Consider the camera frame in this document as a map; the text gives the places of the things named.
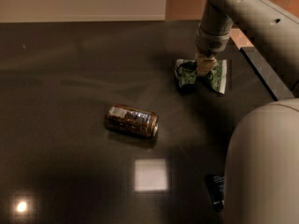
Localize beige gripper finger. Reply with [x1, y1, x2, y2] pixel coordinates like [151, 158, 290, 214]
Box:
[195, 54, 217, 77]

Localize green jalapeno chip bag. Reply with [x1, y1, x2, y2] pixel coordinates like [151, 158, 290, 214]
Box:
[174, 59, 228, 94]

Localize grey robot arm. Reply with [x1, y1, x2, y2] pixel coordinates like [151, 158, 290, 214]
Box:
[196, 0, 299, 224]

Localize orange soda can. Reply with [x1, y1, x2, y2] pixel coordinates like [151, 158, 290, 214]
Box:
[106, 104, 159, 138]

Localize dark blue snack bag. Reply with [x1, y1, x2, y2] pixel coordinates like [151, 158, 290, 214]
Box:
[205, 174, 224, 212]

